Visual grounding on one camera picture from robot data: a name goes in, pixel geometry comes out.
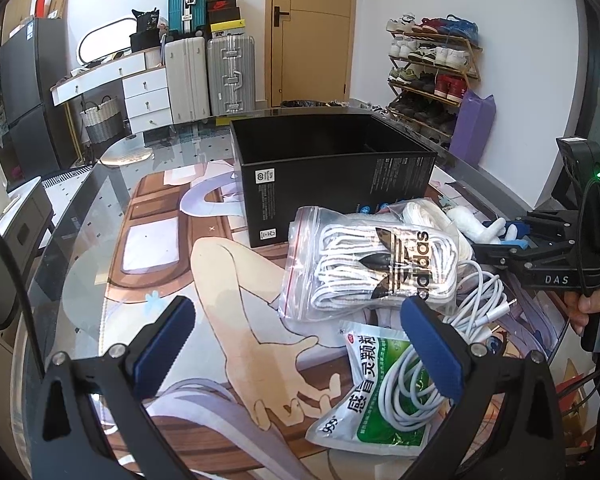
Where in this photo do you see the woven laundry basket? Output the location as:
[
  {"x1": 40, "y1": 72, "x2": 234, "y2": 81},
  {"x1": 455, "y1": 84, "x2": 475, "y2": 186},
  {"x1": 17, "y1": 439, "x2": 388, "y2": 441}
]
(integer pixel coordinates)
[{"x1": 80, "y1": 97, "x2": 126, "y2": 145}]

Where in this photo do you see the green and white medicine packet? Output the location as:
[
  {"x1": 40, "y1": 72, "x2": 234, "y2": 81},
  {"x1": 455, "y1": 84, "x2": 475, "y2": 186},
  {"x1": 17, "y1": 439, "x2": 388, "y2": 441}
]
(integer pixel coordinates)
[{"x1": 305, "y1": 320, "x2": 432, "y2": 459}]

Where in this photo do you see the white foam piece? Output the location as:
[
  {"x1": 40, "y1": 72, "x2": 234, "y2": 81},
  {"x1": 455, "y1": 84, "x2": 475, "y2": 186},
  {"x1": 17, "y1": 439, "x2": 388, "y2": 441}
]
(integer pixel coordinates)
[{"x1": 447, "y1": 206, "x2": 507, "y2": 244}]

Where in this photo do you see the zip bag of white shoelaces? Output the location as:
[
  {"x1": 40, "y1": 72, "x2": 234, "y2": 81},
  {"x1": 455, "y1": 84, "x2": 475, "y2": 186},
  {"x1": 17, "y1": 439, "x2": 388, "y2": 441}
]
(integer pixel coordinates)
[{"x1": 279, "y1": 205, "x2": 475, "y2": 324}]

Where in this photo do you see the person's right hand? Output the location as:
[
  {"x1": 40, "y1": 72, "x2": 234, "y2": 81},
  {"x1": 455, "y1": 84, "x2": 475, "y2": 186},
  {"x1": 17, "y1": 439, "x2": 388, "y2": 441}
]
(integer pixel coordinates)
[{"x1": 564, "y1": 280, "x2": 600, "y2": 336}]

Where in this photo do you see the printed desk mat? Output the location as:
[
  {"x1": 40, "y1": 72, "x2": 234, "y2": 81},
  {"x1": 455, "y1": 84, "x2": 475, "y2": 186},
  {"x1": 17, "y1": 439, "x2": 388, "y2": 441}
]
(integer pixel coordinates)
[{"x1": 62, "y1": 160, "x2": 600, "y2": 480}]

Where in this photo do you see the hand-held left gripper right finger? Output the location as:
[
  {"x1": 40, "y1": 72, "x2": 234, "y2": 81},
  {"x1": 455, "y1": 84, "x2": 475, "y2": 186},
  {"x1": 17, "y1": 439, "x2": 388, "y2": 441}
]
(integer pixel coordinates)
[{"x1": 400, "y1": 295, "x2": 566, "y2": 480}]

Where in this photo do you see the black bag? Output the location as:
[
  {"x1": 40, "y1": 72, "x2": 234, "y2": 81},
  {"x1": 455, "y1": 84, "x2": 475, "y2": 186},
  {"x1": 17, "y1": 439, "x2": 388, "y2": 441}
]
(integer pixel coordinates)
[{"x1": 129, "y1": 7, "x2": 162, "y2": 54}]

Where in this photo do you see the white vanity desk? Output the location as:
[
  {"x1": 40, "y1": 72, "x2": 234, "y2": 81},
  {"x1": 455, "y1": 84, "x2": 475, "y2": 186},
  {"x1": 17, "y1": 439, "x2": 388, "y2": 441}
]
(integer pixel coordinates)
[{"x1": 50, "y1": 52, "x2": 173, "y2": 137}]

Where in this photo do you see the grey side cabinet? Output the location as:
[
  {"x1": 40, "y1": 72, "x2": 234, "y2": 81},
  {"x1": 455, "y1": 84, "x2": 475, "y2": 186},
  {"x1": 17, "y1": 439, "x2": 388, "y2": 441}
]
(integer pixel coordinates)
[{"x1": 0, "y1": 175, "x2": 57, "y2": 332}]

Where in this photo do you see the wooden shoe rack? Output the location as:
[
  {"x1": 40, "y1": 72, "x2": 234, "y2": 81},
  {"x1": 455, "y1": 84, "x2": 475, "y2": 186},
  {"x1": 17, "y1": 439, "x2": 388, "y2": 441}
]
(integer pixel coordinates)
[{"x1": 386, "y1": 14, "x2": 483, "y2": 144}]

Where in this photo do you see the stack of shoe boxes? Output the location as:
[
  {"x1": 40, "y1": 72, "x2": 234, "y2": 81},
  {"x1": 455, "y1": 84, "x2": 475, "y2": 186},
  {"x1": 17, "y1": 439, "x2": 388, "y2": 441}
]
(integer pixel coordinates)
[{"x1": 206, "y1": 0, "x2": 246, "y2": 39}]

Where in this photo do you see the oval mirror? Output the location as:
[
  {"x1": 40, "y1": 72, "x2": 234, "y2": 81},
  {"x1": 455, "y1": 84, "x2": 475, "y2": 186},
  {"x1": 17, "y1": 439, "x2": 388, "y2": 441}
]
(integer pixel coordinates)
[{"x1": 77, "y1": 15, "x2": 139, "y2": 67}]

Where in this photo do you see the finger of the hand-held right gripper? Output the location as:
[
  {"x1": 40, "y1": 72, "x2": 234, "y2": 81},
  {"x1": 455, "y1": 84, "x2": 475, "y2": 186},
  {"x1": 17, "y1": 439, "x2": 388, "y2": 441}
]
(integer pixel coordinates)
[
  {"x1": 507, "y1": 212, "x2": 578, "y2": 239},
  {"x1": 472, "y1": 240, "x2": 576, "y2": 273}
]

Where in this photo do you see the dark grey fridge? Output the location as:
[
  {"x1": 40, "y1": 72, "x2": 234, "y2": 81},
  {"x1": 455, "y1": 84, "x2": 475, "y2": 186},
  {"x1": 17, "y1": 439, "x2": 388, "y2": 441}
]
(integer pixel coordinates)
[{"x1": 0, "y1": 17, "x2": 76, "y2": 177}]

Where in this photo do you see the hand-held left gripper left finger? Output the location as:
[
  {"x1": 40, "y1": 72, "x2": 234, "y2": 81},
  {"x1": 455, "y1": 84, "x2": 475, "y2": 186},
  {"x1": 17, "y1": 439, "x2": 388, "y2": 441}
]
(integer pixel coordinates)
[{"x1": 30, "y1": 295, "x2": 201, "y2": 480}]

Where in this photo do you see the black cardboard box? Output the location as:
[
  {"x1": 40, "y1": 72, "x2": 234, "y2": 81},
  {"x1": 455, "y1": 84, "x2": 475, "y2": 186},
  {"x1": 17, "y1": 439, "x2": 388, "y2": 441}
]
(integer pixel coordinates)
[{"x1": 230, "y1": 112, "x2": 438, "y2": 249}]

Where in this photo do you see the purple bag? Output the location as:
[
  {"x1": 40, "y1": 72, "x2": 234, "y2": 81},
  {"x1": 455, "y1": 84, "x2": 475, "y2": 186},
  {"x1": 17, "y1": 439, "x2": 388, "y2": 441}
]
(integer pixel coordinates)
[{"x1": 448, "y1": 89, "x2": 497, "y2": 169}]

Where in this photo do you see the teal suitcase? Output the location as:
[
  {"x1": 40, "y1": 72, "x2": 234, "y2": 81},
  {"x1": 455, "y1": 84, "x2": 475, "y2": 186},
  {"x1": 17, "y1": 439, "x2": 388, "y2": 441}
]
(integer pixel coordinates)
[{"x1": 168, "y1": 0, "x2": 209, "y2": 39}]

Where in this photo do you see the white suitcase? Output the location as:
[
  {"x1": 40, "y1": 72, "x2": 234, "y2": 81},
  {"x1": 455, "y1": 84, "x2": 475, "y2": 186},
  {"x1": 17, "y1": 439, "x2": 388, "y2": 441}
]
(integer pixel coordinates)
[{"x1": 164, "y1": 36, "x2": 211, "y2": 124}]

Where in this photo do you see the silver suitcase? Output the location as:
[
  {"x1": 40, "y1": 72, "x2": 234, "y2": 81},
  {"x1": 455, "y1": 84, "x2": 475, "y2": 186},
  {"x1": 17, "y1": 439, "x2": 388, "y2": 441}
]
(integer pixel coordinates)
[{"x1": 206, "y1": 34, "x2": 257, "y2": 116}]

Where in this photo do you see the white charging cable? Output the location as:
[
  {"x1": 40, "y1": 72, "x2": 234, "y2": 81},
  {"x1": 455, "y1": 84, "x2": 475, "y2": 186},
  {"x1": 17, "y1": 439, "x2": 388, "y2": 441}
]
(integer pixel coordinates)
[{"x1": 394, "y1": 260, "x2": 520, "y2": 432}]

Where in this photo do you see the wooden door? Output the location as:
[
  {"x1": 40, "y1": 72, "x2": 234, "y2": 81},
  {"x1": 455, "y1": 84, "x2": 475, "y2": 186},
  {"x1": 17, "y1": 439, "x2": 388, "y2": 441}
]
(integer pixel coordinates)
[{"x1": 265, "y1": 0, "x2": 357, "y2": 109}]

